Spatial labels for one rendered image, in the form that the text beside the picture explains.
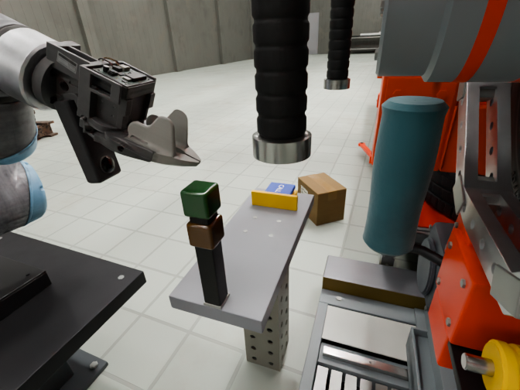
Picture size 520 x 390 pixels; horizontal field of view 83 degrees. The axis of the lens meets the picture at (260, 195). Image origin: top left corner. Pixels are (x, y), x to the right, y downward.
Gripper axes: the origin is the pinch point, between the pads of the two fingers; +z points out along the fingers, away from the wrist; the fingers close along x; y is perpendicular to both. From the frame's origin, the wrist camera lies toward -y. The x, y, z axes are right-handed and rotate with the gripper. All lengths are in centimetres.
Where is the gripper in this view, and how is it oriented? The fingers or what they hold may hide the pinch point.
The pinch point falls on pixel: (189, 163)
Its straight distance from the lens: 39.8
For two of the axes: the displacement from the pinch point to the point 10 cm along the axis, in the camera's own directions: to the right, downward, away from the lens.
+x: 2.6, -4.6, 8.5
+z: 8.9, 4.6, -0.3
